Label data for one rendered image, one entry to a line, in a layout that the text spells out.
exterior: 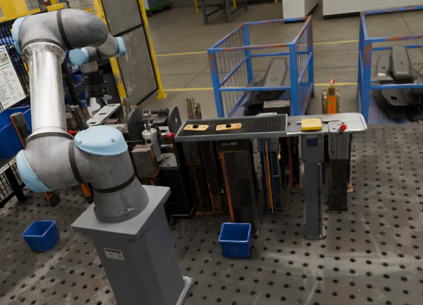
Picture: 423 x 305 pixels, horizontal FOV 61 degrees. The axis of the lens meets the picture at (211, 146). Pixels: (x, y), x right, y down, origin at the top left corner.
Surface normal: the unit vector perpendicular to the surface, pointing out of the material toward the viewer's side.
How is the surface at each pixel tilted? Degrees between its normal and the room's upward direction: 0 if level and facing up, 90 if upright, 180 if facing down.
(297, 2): 90
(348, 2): 90
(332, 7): 90
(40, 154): 41
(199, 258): 0
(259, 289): 0
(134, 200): 73
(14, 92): 90
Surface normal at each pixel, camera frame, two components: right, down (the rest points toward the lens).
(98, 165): 0.13, 0.42
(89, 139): -0.03, -0.90
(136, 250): 0.43, 0.36
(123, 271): -0.33, 0.48
